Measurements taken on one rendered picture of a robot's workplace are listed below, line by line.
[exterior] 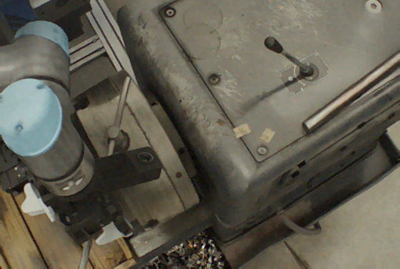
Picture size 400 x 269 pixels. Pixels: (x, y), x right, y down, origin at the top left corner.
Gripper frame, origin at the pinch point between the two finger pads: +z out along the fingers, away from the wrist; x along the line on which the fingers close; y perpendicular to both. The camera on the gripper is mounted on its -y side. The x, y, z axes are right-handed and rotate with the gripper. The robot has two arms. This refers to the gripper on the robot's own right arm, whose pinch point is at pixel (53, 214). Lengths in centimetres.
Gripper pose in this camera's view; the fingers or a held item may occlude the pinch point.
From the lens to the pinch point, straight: 113.5
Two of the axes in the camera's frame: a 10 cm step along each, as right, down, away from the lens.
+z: 4.9, 8.2, -3.0
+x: -0.3, -3.2, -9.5
